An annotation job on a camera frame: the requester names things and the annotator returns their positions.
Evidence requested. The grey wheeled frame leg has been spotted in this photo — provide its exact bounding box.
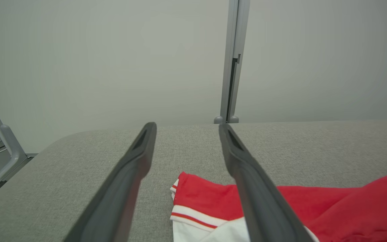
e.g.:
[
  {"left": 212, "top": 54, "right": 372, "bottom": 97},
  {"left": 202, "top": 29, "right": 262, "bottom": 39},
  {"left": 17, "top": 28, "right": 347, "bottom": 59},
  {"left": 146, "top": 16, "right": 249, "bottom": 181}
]
[{"left": 0, "top": 80, "right": 38, "bottom": 195}]

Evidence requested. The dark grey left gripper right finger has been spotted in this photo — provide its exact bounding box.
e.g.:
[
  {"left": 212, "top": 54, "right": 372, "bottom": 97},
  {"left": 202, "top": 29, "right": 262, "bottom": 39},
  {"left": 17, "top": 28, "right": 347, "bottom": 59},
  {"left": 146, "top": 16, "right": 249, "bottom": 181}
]
[{"left": 218, "top": 123, "right": 315, "bottom": 242}]

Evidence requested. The red and white jersey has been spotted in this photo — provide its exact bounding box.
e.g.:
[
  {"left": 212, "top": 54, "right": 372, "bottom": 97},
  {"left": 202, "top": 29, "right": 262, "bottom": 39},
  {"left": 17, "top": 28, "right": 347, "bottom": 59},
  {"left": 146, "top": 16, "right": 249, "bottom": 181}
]
[{"left": 170, "top": 170, "right": 387, "bottom": 242}]

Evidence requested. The grey partition post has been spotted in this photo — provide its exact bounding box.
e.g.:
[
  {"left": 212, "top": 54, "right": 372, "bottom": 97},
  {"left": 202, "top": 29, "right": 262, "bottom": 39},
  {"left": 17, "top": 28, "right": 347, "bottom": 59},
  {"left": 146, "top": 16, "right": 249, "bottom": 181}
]
[{"left": 214, "top": 0, "right": 250, "bottom": 124}]

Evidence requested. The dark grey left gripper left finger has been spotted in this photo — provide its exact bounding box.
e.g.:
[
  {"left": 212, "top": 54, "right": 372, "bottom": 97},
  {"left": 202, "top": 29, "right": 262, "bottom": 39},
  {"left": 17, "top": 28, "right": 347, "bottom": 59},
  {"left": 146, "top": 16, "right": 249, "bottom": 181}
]
[{"left": 63, "top": 122, "right": 157, "bottom": 242}]

